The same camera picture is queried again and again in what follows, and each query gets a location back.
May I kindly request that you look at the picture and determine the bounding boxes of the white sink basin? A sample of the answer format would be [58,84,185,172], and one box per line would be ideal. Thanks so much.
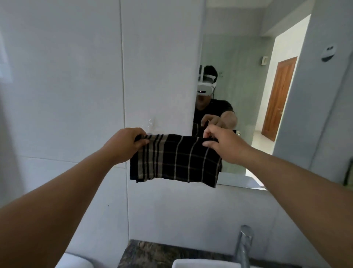
[171,258,250,268]

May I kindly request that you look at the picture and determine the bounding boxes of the round white wall holder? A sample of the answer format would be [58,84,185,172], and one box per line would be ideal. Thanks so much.
[320,43,338,63]

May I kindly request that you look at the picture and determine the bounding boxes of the white rounded container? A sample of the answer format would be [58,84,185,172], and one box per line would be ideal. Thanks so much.
[55,251,107,268]

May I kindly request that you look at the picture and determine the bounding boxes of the person's right hand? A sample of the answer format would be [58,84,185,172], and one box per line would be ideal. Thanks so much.
[202,125,249,166]

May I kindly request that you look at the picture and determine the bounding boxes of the person's left hand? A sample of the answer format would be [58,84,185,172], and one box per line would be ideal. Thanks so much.
[103,128,150,166]

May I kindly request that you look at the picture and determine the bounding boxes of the black plaid cloth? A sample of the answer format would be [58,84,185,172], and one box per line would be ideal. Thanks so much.
[130,134,223,188]

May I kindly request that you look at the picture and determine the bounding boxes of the chrome faucet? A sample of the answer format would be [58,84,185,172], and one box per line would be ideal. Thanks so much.
[234,225,254,268]

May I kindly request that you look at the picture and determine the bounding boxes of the person's right forearm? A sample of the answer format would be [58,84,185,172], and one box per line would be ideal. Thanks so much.
[234,146,353,268]

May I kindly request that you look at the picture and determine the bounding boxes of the person's left forearm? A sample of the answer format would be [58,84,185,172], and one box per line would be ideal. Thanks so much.
[0,148,122,268]

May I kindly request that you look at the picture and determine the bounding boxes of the wall mirror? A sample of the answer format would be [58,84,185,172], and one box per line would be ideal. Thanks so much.
[191,0,312,191]

